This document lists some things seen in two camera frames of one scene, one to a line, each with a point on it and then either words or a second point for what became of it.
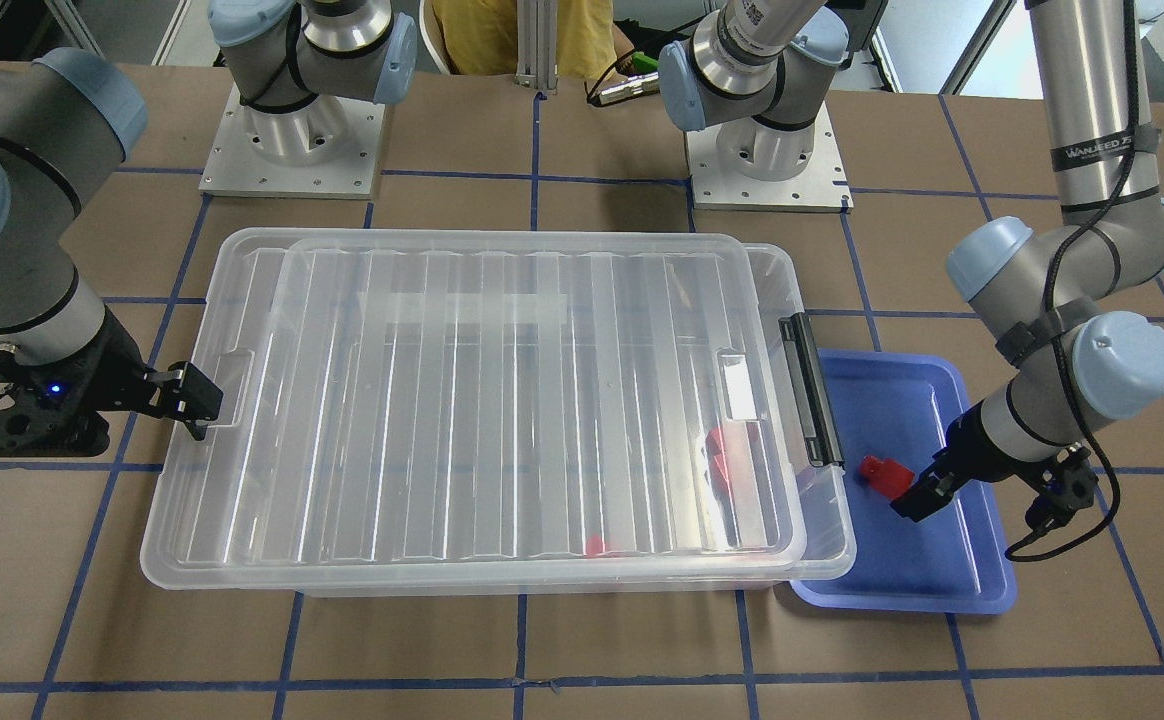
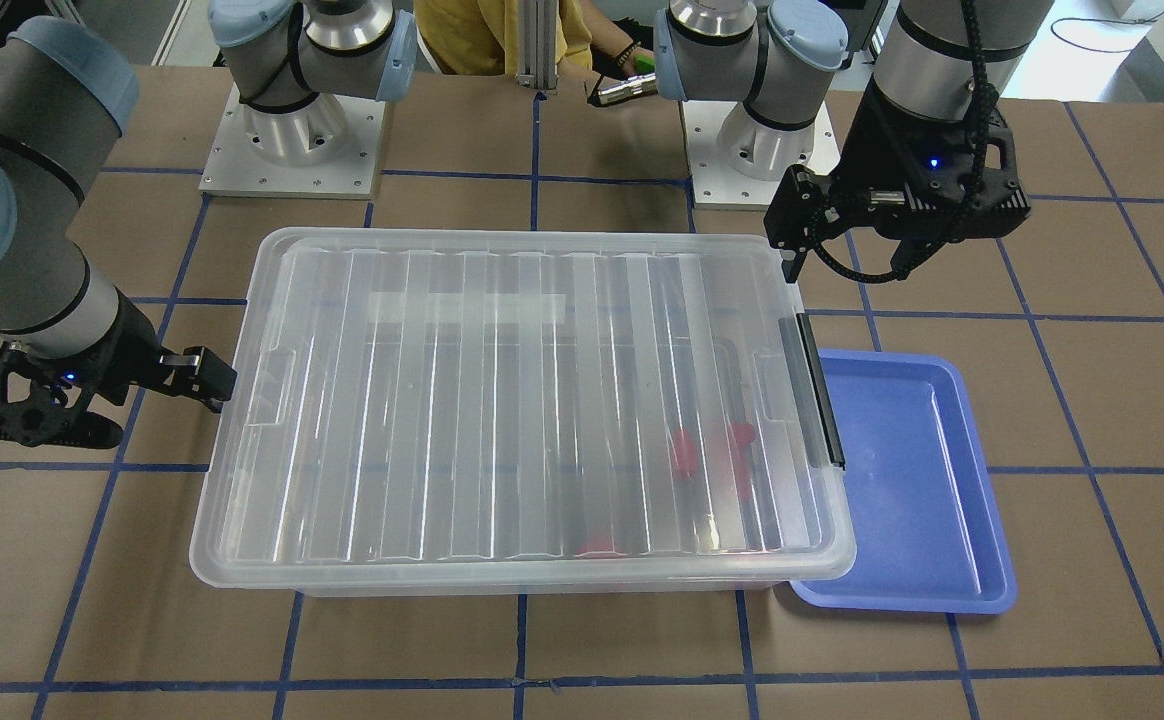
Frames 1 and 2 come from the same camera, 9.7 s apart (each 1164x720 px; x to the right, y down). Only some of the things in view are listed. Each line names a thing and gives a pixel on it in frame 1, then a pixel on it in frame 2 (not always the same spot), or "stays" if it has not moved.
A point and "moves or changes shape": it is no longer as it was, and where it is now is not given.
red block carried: [886, 475] -> [684, 454]
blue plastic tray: [952, 557] stays
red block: [715, 449] -> [743, 484]
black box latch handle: [810, 390] stays
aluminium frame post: [537, 22] stays
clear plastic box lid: [450, 411] moves or changes shape
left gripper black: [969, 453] -> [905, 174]
